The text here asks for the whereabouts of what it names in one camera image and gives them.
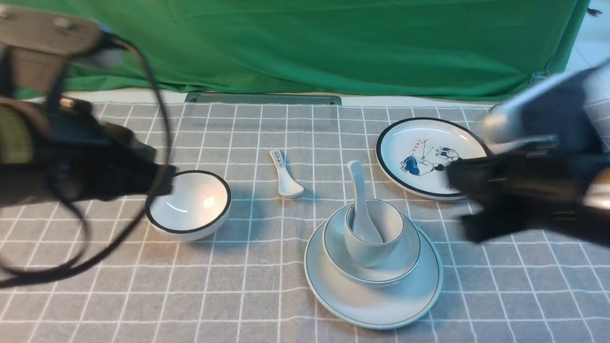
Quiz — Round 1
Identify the grey checked tablecloth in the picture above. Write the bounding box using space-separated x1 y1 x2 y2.
1 104 609 343

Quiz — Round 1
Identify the white plate with cartoon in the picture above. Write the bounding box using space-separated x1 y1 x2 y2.
375 118 491 201

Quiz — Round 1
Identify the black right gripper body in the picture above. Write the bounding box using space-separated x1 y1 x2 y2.
447 149 610 247

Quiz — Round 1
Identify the pale green shallow bowl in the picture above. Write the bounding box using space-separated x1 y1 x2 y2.
322 204 421 287

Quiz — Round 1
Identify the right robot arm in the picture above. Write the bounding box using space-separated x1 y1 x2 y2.
447 60 610 247

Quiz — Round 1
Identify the metal backdrop clamp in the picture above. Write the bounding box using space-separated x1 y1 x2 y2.
529 70 550 85

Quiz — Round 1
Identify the white bowl black rim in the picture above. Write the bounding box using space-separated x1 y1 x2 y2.
146 170 232 242

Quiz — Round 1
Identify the pale green large plate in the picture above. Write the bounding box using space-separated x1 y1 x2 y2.
304 224 444 330

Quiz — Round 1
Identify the plain white ceramic spoon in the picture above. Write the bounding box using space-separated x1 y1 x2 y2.
347 160 383 244

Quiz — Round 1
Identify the green backdrop cloth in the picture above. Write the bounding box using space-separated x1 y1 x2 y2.
7 0 589 101

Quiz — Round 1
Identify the white ceramic spoon with print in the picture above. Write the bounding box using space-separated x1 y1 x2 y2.
269 150 304 198

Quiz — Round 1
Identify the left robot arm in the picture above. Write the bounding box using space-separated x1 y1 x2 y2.
0 4 177 208

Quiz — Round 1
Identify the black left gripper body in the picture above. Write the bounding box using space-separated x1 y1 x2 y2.
35 98 162 201

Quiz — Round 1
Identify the pale green ceramic cup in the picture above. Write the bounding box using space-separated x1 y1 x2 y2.
344 199 405 268

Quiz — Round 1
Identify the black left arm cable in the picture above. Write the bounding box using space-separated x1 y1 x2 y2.
0 36 173 289

